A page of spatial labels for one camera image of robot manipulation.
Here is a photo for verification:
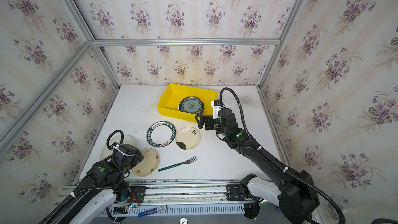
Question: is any teal patterned plate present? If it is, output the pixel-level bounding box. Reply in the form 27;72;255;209
178;96;205;115

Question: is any cream plate with dark leaf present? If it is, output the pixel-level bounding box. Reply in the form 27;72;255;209
175;127;201;150

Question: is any green text-rimmed white plate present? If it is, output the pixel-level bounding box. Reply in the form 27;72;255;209
146;121;177;148

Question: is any cream floral plate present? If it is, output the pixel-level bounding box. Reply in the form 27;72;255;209
130;148;160;177

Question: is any plain cream plate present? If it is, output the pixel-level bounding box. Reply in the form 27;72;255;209
100;134;138;160

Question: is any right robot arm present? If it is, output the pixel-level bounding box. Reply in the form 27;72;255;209
195;87;346;224

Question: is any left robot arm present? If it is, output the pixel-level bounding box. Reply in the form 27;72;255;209
40;130;144;224

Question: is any yellow plastic bin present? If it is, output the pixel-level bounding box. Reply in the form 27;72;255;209
157;84;218;122

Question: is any blue marker pen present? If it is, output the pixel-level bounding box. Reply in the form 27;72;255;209
138;205;167;218

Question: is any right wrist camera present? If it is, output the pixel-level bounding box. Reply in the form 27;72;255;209
211;99;226;119

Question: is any green-handled fork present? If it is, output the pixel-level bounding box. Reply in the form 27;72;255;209
158;157;197;172

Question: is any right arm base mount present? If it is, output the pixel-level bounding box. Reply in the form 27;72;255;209
226;174;273;219

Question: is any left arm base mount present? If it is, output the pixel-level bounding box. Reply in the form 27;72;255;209
105;186;147;223

